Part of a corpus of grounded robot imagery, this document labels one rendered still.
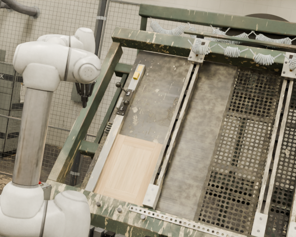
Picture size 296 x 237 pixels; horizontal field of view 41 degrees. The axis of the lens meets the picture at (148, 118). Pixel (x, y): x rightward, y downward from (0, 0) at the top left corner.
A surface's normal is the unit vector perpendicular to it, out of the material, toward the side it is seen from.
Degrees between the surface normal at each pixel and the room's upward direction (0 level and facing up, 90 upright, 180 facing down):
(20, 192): 52
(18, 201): 85
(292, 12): 90
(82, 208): 66
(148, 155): 57
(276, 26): 90
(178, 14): 90
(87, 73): 101
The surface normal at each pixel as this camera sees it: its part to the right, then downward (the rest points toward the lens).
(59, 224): 0.17, -0.01
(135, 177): -0.15, -0.51
